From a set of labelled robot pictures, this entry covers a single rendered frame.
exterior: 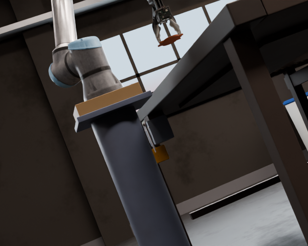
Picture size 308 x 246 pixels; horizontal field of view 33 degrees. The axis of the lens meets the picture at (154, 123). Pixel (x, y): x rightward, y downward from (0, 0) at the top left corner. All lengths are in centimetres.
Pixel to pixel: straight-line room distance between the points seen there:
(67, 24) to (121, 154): 58
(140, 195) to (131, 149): 16
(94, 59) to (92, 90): 11
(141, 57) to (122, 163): 394
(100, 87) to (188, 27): 412
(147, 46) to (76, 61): 386
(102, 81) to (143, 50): 388
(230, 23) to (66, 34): 94
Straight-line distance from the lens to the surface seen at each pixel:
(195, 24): 593
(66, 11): 209
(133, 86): 183
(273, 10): 128
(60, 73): 199
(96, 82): 185
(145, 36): 576
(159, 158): 270
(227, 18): 126
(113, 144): 181
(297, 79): 335
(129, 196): 182
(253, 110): 133
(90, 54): 187
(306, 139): 562
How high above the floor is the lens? 64
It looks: 4 degrees up
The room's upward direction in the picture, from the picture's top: 22 degrees counter-clockwise
